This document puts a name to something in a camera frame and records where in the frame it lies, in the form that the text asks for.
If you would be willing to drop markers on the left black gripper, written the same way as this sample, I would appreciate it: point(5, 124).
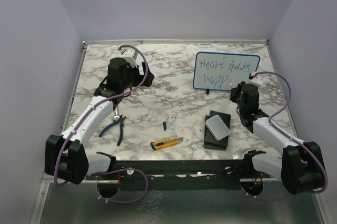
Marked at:
point(140, 78)

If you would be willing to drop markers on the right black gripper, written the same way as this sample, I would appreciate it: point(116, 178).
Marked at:
point(236, 91)

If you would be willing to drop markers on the blue framed whiteboard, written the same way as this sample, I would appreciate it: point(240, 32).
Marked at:
point(215, 71)

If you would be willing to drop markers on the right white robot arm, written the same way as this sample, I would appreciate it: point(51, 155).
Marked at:
point(300, 167)

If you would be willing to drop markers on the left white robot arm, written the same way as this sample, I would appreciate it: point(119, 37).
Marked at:
point(65, 155)

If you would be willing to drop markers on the silver wrench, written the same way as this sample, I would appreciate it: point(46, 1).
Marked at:
point(116, 115)

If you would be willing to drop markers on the grey white eraser case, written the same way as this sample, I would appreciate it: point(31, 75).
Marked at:
point(217, 127)

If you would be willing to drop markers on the black box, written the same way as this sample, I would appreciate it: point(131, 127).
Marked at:
point(209, 140)

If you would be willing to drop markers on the yellow utility knife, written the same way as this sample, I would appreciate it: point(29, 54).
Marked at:
point(157, 145)

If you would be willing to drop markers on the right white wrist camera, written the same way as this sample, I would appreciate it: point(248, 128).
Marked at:
point(256, 79)

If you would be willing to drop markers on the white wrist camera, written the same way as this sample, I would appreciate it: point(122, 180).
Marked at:
point(130, 55)
point(256, 79)

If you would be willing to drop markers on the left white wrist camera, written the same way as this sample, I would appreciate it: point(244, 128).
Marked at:
point(130, 55)

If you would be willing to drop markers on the black mounting base rail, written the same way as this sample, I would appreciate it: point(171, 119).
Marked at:
point(191, 174)

